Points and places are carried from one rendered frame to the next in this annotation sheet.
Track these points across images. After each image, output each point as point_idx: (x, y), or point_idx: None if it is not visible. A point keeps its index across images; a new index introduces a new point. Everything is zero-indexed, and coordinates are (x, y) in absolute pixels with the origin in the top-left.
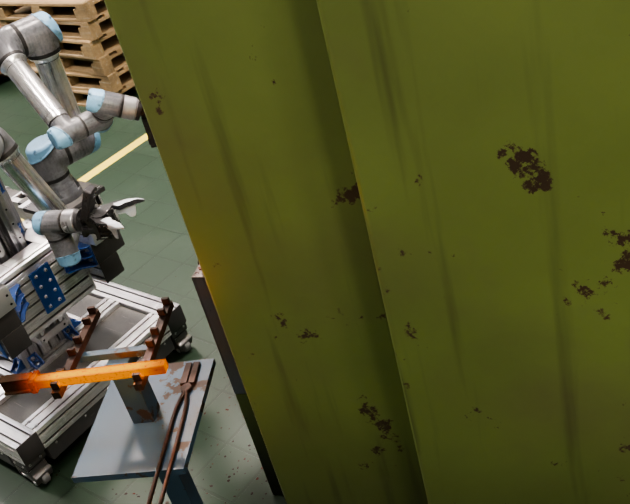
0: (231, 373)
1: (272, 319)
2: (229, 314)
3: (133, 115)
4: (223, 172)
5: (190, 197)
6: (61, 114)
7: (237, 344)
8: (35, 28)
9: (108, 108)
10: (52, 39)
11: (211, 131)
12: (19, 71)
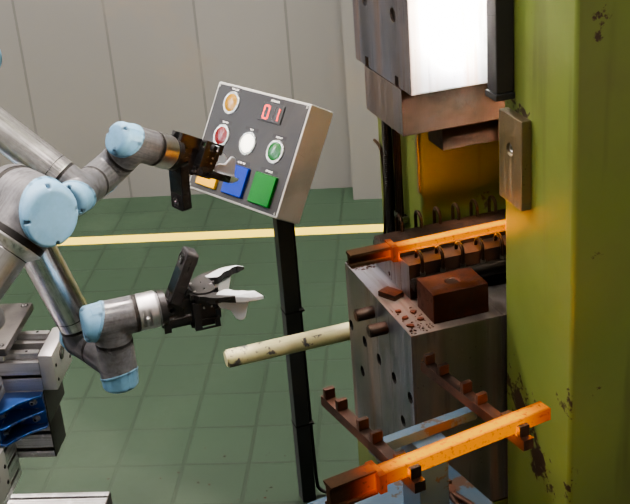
0: None
1: None
2: (588, 330)
3: (176, 159)
4: None
5: (596, 157)
6: (72, 163)
7: (584, 377)
8: None
9: (149, 148)
10: None
11: None
12: None
